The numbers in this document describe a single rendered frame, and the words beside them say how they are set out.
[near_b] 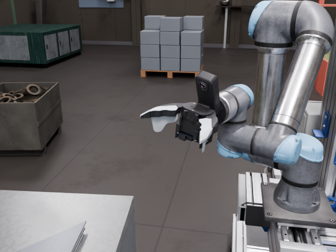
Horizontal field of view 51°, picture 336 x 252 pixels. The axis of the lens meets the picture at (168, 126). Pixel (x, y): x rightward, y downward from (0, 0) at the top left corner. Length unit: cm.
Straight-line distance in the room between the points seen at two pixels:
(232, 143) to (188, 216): 204
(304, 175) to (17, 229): 89
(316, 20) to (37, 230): 99
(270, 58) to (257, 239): 155
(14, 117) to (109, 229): 302
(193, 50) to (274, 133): 648
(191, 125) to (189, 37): 656
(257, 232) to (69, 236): 167
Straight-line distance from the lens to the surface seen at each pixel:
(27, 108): 391
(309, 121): 159
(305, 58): 101
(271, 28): 110
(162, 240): 270
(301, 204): 122
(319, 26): 105
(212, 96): 76
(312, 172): 119
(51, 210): 121
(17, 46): 921
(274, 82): 115
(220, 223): 290
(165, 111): 76
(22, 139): 406
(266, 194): 130
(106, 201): 122
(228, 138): 94
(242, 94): 92
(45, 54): 893
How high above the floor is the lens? 171
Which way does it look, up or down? 21 degrees down
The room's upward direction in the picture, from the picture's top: straight up
